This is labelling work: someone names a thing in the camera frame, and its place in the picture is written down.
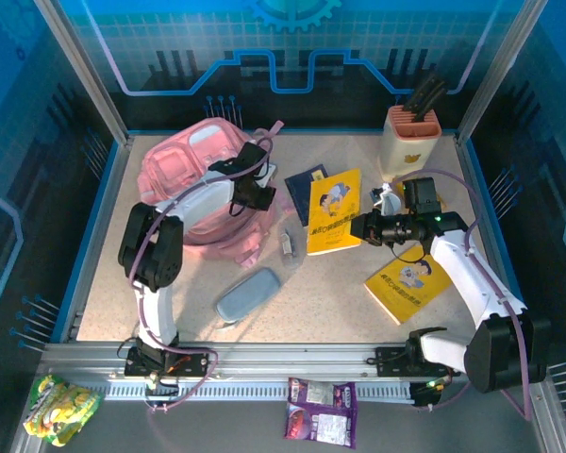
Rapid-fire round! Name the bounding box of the yellow cartoon cover book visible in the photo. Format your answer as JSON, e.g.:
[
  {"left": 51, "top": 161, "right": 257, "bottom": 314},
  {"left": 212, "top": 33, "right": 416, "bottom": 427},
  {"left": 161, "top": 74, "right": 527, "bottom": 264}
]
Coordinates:
[
  {"left": 306, "top": 168, "right": 363, "bottom": 258},
  {"left": 363, "top": 244, "right": 454, "bottom": 326}
]

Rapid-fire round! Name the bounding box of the dark blue book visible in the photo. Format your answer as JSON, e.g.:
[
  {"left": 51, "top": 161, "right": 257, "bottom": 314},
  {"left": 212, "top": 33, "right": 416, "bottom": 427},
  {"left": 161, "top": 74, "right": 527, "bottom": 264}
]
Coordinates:
[{"left": 284, "top": 163, "right": 331, "bottom": 227}]

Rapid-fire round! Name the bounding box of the small clear plastic case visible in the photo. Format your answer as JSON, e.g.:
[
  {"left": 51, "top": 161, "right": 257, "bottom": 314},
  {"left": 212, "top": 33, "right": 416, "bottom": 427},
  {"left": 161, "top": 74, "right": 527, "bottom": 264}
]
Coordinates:
[{"left": 280, "top": 228, "right": 303, "bottom": 270}]

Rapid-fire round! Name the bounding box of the pink student backpack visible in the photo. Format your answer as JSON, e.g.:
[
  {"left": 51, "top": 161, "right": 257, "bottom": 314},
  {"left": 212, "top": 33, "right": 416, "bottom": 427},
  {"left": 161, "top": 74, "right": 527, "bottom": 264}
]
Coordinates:
[{"left": 138, "top": 117, "right": 284, "bottom": 268}]

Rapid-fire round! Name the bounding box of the grey pencil case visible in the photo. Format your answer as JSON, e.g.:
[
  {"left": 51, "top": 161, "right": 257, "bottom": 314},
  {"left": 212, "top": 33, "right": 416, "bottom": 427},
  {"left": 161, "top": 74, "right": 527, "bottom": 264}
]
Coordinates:
[{"left": 215, "top": 267, "right": 283, "bottom": 327}]

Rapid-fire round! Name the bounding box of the purple snack bag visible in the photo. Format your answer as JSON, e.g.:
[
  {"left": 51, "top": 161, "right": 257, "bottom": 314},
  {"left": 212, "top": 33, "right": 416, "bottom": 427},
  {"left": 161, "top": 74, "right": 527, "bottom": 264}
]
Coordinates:
[{"left": 282, "top": 377, "right": 359, "bottom": 449}]

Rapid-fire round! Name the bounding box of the green yellow snack bag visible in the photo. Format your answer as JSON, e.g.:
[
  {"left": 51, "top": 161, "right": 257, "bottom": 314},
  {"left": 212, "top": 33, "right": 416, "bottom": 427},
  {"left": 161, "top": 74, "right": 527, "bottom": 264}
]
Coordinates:
[{"left": 22, "top": 374, "right": 106, "bottom": 448}]

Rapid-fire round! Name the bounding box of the orange tin can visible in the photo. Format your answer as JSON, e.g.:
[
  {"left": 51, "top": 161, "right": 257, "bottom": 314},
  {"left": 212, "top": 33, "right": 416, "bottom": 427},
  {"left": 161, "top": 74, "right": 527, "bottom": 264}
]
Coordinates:
[{"left": 379, "top": 188, "right": 405, "bottom": 214}]

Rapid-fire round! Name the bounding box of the cream knife block orange top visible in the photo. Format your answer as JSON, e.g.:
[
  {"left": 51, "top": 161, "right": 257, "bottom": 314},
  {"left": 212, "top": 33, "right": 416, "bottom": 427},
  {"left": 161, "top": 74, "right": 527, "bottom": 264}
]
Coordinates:
[{"left": 376, "top": 104, "right": 442, "bottom": 183}]

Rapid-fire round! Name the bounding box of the black controller board with lights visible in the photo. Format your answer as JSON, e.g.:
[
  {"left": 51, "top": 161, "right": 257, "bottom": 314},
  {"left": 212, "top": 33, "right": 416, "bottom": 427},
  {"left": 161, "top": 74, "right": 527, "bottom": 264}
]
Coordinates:
[{"left": 408, "top": 376, "right": 454, "bottom": 411}]

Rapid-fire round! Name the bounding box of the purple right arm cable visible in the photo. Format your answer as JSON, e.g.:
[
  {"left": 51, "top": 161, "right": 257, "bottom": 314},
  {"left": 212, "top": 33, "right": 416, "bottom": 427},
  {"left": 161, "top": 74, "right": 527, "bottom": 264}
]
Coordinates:
[{"left": 391, "top": 169, "right": 537, "bottom": 421}]

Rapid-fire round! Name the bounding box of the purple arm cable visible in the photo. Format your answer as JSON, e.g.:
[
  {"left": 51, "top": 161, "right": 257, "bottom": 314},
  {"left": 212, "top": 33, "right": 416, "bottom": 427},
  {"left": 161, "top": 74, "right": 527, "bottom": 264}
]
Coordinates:
[
  {"left": 391, "top": 169, "right": 537, "bottom": 421},
  {"left": 117, "top": 134, "right": 275, "bottom": 414}
]

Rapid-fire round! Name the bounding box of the black handled knife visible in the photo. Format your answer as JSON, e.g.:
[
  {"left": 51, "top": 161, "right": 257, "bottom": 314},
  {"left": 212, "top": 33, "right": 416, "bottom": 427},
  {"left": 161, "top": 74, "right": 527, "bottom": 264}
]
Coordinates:
[
  {"left": 414, "top": 71, "right": 450, "bottom": 120},
  {"left": 402, "top": 87, "right": 430, "bottom": 117}
]

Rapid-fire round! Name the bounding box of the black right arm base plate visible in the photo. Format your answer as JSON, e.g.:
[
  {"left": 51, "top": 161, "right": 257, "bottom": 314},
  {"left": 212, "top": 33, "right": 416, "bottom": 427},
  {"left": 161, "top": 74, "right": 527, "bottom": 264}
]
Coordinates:
[{"left": 375, "top": 345, "right": 462, "bottom": 378}]

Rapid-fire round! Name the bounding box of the aluminium mounting rail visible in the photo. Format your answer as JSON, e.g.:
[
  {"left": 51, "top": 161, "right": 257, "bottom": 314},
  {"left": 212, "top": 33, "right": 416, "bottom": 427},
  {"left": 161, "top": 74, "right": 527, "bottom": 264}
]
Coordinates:
[{"left": 40, "top": 342, "right": 543, "bottom": 383}]

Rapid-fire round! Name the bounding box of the silver frame post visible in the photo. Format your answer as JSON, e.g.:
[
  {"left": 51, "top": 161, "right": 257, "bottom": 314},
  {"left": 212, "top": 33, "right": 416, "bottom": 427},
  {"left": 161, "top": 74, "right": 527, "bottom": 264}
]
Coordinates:
[
  {"left": 455, "top": 0, "right": 548, "bottom": 145},
  {"left": 32, "top": 0, "right": 134, "bottom": 147}
]

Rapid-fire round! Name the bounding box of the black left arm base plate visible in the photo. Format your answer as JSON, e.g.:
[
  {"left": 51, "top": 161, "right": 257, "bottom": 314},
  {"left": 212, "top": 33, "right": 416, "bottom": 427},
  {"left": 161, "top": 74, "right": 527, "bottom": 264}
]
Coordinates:
[{"left": 124, "top": 345, "right": 211, "bottom": 378}]

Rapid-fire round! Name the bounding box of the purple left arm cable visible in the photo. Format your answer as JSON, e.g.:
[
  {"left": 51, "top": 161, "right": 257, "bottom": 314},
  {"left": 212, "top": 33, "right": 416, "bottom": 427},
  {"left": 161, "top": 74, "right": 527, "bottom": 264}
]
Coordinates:
[{"left": 117, "top": 134, "right": 275, "bottom": 414}]

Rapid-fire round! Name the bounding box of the white slotted cable duct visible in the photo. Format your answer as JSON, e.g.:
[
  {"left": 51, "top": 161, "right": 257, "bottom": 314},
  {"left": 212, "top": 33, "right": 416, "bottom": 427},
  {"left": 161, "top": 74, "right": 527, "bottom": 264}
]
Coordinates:
[{"left": 92, "top": 380, "right": 414, "bottom": 402}]

